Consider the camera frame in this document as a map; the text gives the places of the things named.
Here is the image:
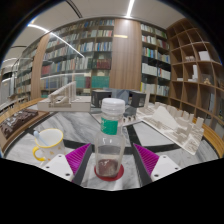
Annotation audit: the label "curved wooden table rim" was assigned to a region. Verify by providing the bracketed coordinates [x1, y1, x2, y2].
[0, 98, 224, 159]

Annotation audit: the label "ceiling light strips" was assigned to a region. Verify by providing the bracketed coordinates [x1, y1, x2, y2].
[1, 0, 136, 64]

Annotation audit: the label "wooden cubby shelf unit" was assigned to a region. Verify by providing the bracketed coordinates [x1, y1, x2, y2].
[165, 18, 224, 126]

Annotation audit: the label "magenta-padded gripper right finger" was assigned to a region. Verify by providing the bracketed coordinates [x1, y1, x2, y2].
[132, 143, 184, 186]

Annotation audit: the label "flat round red coaster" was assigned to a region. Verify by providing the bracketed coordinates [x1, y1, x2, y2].
[93, 162, 125, 183]

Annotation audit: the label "clear bottle with green label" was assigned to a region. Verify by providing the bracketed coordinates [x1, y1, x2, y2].
[94, 97, 127, 179]

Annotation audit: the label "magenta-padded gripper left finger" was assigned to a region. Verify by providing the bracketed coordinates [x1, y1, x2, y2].
[41, 142, 93, 186]

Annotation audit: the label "brown relief model on board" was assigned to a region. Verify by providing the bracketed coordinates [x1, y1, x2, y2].
[0, 99, 51, 151]

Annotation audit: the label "large wall bookshelf with books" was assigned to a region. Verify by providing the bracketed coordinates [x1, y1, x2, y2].
[13, 18, 173, 101]

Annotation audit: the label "white spoon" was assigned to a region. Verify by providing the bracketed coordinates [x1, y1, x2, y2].
[33, 130, 51, 148]

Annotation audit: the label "white city block model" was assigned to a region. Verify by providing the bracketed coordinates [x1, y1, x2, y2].
[136, 101, 205, 156]

